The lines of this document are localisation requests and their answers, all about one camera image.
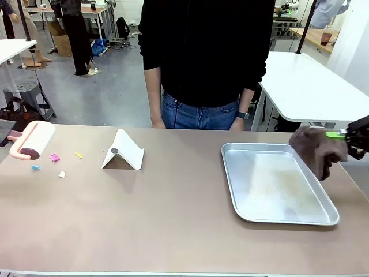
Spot cardboard box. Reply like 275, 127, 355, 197
47, 21, 73, 57

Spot grey metal stool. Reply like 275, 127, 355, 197
3, 81, 57, 121

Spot power strip with cables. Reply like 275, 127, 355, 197
109, 36, 138, 49

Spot large white side table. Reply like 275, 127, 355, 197
250, 51, 369, 132

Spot blue plastic bag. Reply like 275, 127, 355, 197
91, 39, 109, 57

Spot person in beige trousers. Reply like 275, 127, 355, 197
5, 0, 53, 68

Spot blue jeans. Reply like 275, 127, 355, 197
160, 91, 240, 130

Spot small white table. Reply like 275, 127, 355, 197
0, 39, 37, 90

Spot person in blue shirt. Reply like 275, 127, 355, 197
311, 0, 351, 29

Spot wooden work table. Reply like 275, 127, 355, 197
289, 27, 341, 55

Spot black sweater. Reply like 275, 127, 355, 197
137, 0, 276, 108

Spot person in black trousers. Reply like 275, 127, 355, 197
0, 0, 16, 40

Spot pink lint roller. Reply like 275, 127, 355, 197
0, 119, 56, 161

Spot person's left forearm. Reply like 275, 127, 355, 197
238, 86, 257, 114

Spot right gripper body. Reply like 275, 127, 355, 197
345, 115, 369, 161

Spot bottle with red drink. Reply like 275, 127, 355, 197
320, 24, 332, 46

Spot brown towel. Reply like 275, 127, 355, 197
289, 125, 349, 181

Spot person in patterned dark shirt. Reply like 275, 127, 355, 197
51, 0, 96, 76

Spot person's left hand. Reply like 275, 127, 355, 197
229, 117, 246, 132

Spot wooden top desk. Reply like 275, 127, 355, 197
25, 5, 110, 38

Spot black pole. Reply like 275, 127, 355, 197
296, 0, 318, 55
17, 0, 32, 42

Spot person's right forearm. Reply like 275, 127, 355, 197
144, 68, 163, 116

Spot person's right hand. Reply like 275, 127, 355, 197
150, 114, 167, 129

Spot white folded stand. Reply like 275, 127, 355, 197
100, 129, 145, 170

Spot black backpack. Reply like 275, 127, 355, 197
116, 17, 130, 41

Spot silver metal baking tray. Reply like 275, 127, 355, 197
221, 142, 340, 226

